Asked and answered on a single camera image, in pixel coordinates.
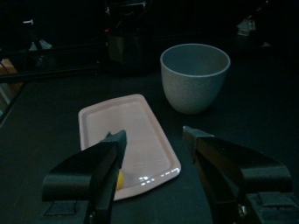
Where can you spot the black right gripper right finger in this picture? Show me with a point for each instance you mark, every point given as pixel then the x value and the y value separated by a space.
pixel 234 169

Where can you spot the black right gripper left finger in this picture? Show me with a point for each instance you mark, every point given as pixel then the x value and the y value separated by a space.
pixel 94 172

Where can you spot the yellow can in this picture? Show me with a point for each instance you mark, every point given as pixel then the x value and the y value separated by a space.
pixel 121 180

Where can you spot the pink rectangular plate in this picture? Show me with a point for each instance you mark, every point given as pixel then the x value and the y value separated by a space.
pixel 133 140

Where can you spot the grey speckled cup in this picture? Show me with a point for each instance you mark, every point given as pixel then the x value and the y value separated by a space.
pixel 193 78

